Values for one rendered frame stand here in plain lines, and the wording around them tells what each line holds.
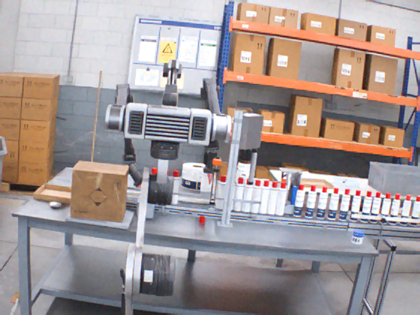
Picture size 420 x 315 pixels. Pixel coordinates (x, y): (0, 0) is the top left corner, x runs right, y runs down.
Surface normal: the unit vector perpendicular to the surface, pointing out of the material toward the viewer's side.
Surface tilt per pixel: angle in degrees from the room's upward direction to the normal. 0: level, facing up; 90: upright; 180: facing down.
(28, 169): 89
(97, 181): 90
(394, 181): 90
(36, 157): 91
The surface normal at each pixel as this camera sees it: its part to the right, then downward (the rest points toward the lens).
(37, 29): 0.07, 0.19
